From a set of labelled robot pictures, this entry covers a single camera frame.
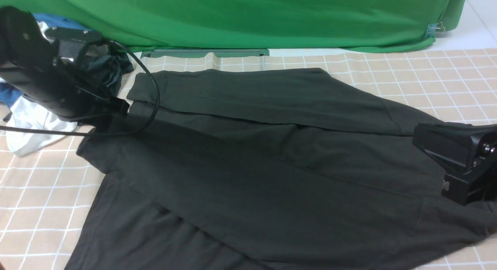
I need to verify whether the black left camera cable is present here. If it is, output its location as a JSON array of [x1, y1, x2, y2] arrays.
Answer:
[[0, 40, 160, 137]]

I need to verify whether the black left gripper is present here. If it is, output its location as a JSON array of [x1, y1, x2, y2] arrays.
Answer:
[[23, 49, 130, 125]]

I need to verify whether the white crumpled shirt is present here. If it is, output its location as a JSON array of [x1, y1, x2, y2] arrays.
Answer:
[[5, 21, 78, 157]]

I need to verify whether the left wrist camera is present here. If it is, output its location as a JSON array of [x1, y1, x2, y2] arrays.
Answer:
[[45, 27, 109, 64]]

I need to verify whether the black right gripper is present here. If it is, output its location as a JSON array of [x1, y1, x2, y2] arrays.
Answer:
[[412, 123, 497, 205]]

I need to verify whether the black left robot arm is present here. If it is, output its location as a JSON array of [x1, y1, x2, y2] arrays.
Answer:
[[1, 6, 129, 125]]

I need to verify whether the green backdrop cloth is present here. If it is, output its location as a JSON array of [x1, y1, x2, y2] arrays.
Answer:
[[1, 0, 465, 53]]

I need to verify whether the blue binder clip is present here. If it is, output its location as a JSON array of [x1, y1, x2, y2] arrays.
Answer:
[[425, 21, 446, 38]]

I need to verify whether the dark gray long-sleeve top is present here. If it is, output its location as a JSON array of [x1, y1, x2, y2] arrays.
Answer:
[[65, 68, 496, 270]]

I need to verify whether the dark teal crumpled garment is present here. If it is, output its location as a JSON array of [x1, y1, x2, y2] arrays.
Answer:
[[80, 44, 134, 96]]

